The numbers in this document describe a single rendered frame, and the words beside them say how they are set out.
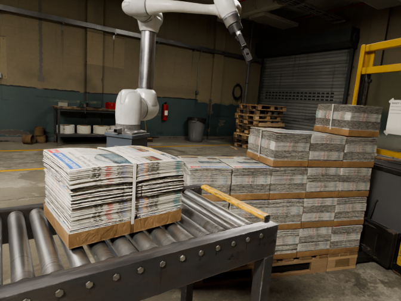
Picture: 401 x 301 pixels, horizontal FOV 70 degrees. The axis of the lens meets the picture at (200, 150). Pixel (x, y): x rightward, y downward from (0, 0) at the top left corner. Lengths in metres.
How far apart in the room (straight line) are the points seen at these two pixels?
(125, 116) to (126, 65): 6.76
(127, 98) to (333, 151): 1.47
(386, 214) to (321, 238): 0.79
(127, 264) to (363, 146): 1.99
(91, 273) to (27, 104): 7.35
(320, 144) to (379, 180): 1.00
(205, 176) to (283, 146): 0.57
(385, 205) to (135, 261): 2.53
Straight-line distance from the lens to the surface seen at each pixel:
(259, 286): 1.22
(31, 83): 8.03
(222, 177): 1.85
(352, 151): 2.38
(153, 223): 0.99
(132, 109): 1.82
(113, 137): 1.86
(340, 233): 2.56
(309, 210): 2.29
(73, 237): 0.88
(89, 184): 0.84
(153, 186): 0.94
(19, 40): 8.08
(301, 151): 2.11
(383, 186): 3.03
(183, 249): 0.88
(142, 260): 0.83
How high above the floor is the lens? 1.22
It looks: 9 degrees down
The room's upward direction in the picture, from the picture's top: 4 degrees clockwise
